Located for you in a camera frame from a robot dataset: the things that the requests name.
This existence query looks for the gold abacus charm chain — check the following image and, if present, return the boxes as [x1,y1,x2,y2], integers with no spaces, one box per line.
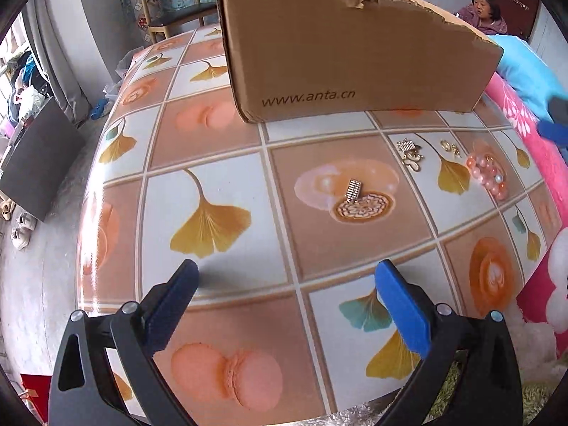
[344,179,364,204]

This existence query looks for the gold butterfly outline pendant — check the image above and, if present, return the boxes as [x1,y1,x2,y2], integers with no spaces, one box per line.
[395,138,424,172]

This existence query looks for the blue pillow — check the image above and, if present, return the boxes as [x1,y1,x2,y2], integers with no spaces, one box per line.
[489,35,567,122]

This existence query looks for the gold leaf charm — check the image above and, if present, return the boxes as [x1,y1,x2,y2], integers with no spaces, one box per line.
[450,143,461,158]

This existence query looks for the seated woman in purple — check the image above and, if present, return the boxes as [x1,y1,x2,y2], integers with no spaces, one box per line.
[455,0,507,36]

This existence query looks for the pink floral quilt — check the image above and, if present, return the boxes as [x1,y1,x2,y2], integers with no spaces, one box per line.
[485,74,567,348]

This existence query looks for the green fluffy cloth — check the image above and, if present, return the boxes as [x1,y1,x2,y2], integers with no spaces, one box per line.
[424,358,553,425]

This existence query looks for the red gift bag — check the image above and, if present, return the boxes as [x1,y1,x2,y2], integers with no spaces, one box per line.
[21,373,52,423]

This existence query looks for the white shoes pair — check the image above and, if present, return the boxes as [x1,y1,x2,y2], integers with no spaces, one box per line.
[11,213,38,251]

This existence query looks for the dark grey cabinet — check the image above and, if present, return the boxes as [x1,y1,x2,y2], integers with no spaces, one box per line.
[1,98,86,221]

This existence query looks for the brown cardboard box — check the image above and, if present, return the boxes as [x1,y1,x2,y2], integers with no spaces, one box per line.
[217,0,503,123]

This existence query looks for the wooden chair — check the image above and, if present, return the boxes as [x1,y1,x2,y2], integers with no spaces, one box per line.
[135,0,217,44]

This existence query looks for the pink bead bracelet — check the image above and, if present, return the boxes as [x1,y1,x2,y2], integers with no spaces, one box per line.
[465,152,509,201]

